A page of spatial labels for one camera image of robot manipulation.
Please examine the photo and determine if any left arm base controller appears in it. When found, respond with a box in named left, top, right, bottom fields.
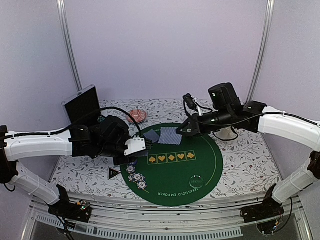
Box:
left=48, top=200, right=92, bottom=223

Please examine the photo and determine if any black triangular card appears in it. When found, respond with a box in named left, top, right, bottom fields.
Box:
left=108, top=168, right=118, bottom=180

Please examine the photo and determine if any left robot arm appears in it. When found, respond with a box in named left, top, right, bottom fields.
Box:
left=0, top=115, right=146, bottom=217

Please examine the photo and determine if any purple small blind button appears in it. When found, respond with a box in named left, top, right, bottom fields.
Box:
left=129, top=161, right=137, bottom=166

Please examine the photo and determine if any red patterned bowl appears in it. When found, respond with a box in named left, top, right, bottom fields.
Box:
left=128, top=109, right=147, bottom=124

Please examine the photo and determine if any left aluminium frame post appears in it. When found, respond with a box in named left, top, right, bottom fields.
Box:
left=56, top=0, right=83, bottom=92

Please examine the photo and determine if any right aluminium frame post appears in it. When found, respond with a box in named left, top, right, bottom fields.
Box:
left=245, top=0, right=275, bottom=102

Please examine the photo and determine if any right arm base controller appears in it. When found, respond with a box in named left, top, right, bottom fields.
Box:
left=240, top=203, right=285, bottom=235

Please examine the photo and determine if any white blue chip stack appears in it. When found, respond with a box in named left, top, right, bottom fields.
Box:
left=97, top=116, right=104, bottom=123

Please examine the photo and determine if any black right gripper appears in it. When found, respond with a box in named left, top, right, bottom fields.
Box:
left=176, top=107, right=234, bottom=137

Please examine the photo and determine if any clear acrylic dealer button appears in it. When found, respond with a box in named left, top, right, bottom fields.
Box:
left=189, top=175, right=204, bottom=189

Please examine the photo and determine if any cream ceramic mug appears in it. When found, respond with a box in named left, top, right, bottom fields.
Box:
left=213, top=126, right=239, bottom=142

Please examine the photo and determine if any white blue poker chip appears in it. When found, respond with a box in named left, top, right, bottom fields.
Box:
left=137, top=180, right=148, bottom=190
left=128, top=173, right=146, bottom=183
left=126, top=165, right=136, bottom=175

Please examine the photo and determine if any aluminium frame post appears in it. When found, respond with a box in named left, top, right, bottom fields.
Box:
left=245, top=0, right=275, bottom=102
left=56, top=0, right=83, bottom=92

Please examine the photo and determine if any blue playing card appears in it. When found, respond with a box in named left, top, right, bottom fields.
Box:
left=143, top=129, right=160, bottom=143
left=157, top=127, right=182, bottom=145

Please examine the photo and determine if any aluminium table front rail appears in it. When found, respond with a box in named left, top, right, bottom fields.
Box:
left=23, top=191, right=313, bottom=240

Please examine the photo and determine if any round green poker mat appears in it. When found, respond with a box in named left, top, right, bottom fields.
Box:
left=120, top=135, right=224, bottom=207

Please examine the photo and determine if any blue playing card deck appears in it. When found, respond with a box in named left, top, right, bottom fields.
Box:
left=130, top=142, right=153, bottom=158

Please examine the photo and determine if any aluminium poker chip case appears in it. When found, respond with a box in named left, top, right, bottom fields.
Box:
left=62, top=84, right=101, bottom=127

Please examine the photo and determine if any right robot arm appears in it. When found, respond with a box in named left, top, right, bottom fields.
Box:
left=176, top=82, right=320, bottom=220

